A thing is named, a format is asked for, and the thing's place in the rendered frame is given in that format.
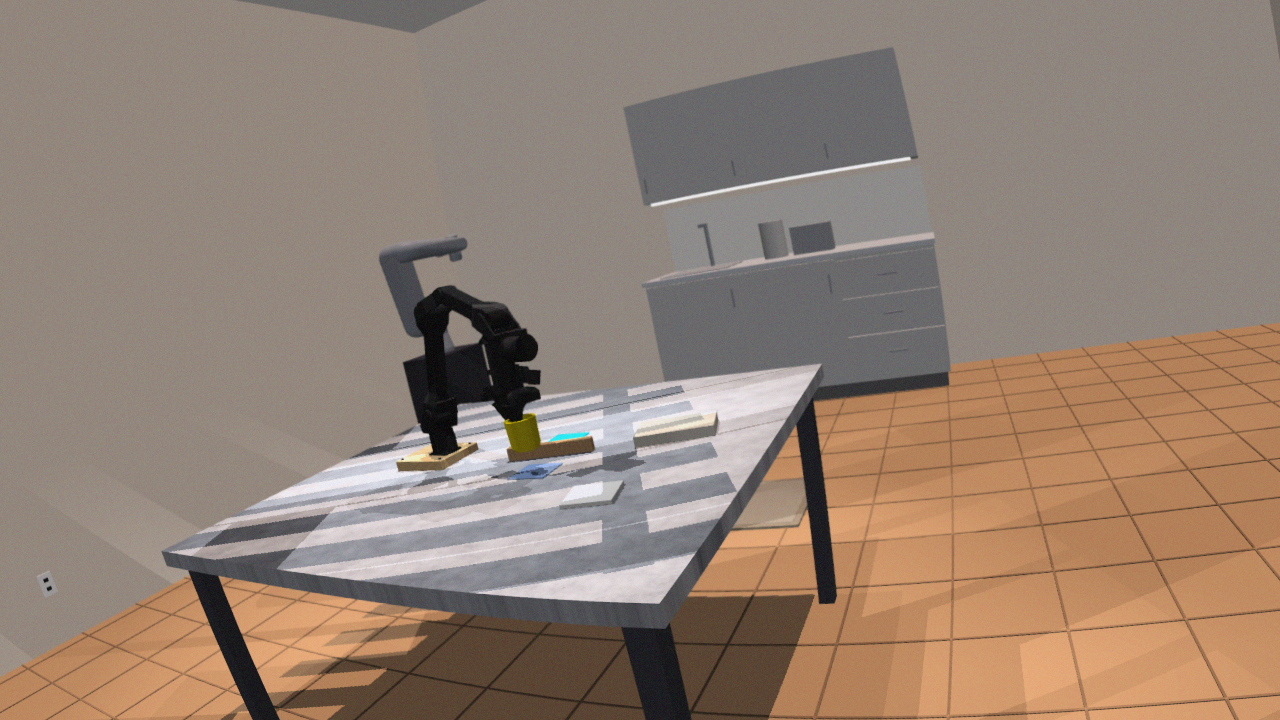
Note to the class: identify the light wooden bar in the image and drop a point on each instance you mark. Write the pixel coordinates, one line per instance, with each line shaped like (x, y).
(554, 448)

